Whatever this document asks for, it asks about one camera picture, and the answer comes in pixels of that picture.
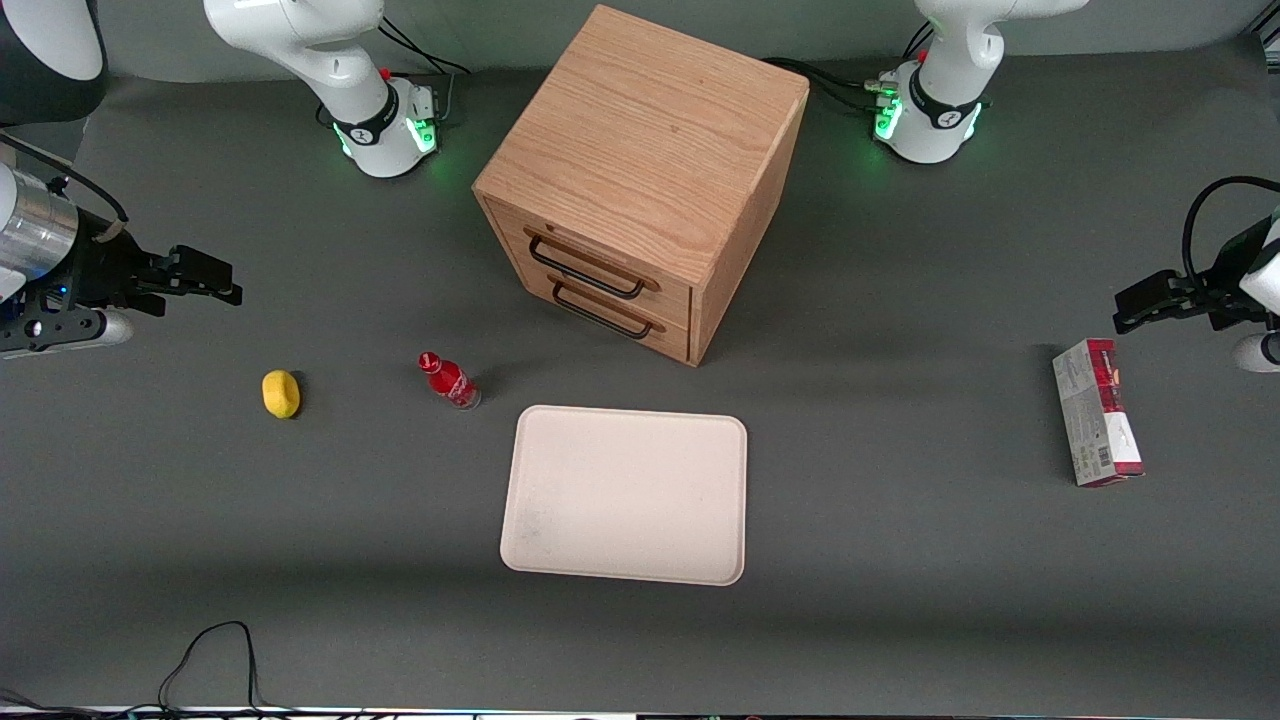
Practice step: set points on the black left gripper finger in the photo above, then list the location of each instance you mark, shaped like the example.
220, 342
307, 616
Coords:
1150, 315
1150, 287

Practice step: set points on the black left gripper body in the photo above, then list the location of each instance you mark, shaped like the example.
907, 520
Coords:
1224, 272

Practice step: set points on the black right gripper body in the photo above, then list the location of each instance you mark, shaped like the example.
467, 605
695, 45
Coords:
103, 268

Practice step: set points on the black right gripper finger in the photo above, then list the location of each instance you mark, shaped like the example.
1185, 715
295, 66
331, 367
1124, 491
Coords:
205, 265
215, 295

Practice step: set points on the red coke bottle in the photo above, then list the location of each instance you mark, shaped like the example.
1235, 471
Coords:
450, 382

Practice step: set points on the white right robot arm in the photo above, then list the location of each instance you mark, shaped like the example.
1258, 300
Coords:
345, 70

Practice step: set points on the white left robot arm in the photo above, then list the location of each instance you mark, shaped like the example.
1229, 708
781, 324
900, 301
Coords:
945, 110

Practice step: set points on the cream rectangular tray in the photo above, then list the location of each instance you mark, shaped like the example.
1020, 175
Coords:
625, 495

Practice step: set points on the red plaid carton box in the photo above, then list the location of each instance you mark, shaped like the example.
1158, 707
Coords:
1095, 415

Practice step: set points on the yellow lemon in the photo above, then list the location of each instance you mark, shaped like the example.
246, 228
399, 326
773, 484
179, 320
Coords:
281, 394

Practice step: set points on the wooden drawer front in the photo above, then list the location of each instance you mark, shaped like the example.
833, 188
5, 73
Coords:
600, 255
620, 320

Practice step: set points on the wooden two-drawer cabinet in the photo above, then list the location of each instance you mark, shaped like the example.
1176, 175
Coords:
650, 150

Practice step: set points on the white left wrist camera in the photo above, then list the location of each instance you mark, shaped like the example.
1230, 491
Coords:
1258, 353

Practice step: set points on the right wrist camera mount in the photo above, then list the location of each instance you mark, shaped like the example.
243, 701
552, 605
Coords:
60, 335

